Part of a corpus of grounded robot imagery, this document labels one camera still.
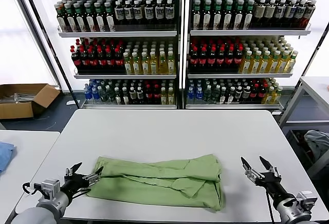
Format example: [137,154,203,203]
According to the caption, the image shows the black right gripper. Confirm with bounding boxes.
[240,156,290,204]

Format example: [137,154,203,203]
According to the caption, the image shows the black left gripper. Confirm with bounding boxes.
[61,162,104,199]

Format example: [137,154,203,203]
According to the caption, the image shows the green polo shirt with print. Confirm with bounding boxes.
[86,154,226,212]

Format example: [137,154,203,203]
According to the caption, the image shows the grey blue garment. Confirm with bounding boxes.
[303,129,329,169]

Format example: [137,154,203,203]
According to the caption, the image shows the folded blue cloth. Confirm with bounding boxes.
[0,141,17,175]

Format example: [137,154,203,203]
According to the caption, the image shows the cola bottle red cap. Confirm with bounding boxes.
[153,85,161,104]
[258,83,267,100]
[97,48,107,72]
[215,46,226,70]
[105,48,116,72]
[233,46,244,70]
[79,48,89,72]
[249,84,259,100]
[225,46,234,70]
[198,46,208,70]
[145,85,154,104]
[71,48,81,72]
[207,46,216,70]
[114,48,124,72]
[189,46,199,70]
[88,48,98,72]

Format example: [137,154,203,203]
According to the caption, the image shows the dark green drink bottle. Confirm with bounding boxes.
[203,85,212,103]
[212,85,221,103]
[106,86,116,103]
[99,86,108,103]

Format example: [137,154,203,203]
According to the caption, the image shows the open cardboard box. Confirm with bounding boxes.
[0,83,61,120]

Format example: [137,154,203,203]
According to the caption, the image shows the silver metal parts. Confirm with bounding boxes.
[0,92,33,104]

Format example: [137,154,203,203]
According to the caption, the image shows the grey metal shelf rack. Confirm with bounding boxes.
[184,0,329,111]
[40,0,185,110]

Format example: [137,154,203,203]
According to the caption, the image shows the dark tea bottle green cap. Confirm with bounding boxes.
[84,2,96,32]
[73,2,87,32]
[233,0,245,31]
[56,3,67,32]
[94,2,106,32]
[223,0,234,31]
[243,0,255,31]
[64,3,77,32]
[202,0,213,31]
[191,0,203,31]
[104,2,116,32]
[212,0,224,31]

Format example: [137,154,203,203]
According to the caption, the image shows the dark drink bottle beige label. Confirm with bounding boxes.
[253,0,267,28]
[264,0,277,28]

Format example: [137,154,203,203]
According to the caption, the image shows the dark drink bottle blue label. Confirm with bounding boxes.
[123,0,134,26]
[164,0,175,26]
[154,0,165,26]
[293,0,306,28]
[302,0,316,29]
[114,0,125,26]
[273,0,286,28]
[284,0,297,28]
[143,0,154,26]
[133,0,143,26]

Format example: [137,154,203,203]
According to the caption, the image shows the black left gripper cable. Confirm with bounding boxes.
[70,187,93,200]

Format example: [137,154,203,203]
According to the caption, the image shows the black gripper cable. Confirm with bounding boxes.
[265,188,275,224]
[70,187,93,200]

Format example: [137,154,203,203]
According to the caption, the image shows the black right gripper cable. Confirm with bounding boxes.
[265,188,275,224]

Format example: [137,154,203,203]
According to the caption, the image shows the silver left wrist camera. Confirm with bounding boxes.
[38,179,61,199]

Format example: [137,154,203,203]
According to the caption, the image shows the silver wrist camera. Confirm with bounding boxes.
[295,190,318,212]
[38,179,61,199]

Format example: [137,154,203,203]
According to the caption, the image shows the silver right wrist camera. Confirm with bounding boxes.
[295,190,318,212]

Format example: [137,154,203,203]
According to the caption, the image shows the black left camera cable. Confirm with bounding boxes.
[22,182,42,196]

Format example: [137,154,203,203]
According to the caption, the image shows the grey metal frame table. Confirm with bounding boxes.
[278,76,329,180]

